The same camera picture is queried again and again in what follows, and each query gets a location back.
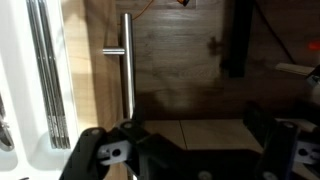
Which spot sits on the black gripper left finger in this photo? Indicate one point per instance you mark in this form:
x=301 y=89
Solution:
x=90 y=156

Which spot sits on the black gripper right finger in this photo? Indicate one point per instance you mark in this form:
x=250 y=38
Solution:
x=283 y=146

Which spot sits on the silver metal chopstick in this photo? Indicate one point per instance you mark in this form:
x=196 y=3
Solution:
x=45 y=76
x=40 y=76
x=50 y=76
x=56 y=76

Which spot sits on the silver spoon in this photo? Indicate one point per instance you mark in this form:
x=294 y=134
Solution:
x=5 y=133

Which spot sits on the white plastic cutlery tray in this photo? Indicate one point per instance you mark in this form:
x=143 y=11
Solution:
x=20 y=83

